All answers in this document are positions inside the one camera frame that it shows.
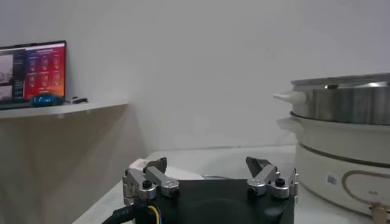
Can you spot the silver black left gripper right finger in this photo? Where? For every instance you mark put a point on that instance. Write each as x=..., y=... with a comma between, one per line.
x=265, y=176

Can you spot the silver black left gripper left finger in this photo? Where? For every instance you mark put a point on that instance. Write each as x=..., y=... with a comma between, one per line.
x=158, y=179

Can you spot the stainless steel steamer basket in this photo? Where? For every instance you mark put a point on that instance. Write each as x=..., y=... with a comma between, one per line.
x=341, y=106

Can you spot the white side table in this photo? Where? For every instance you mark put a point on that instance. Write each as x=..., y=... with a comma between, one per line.
x=76, y=107

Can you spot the small black device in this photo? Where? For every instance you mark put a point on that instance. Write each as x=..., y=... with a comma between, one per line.
x=76, y=100

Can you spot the blue computer mouse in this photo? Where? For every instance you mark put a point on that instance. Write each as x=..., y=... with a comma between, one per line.
x=45, y=100

